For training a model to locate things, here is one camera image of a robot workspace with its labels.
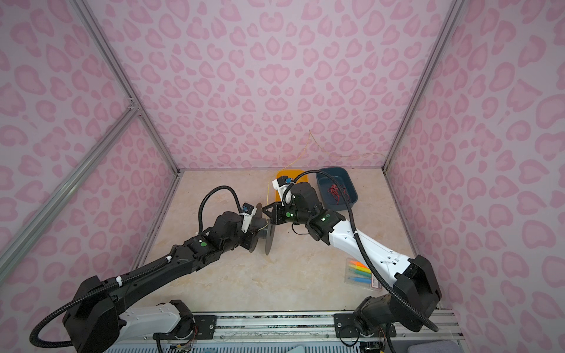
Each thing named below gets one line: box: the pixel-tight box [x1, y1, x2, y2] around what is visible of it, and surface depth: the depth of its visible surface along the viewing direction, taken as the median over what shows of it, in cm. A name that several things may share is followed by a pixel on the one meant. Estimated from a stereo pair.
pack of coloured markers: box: [344, 257, 383, 291], surface depth 86 cm
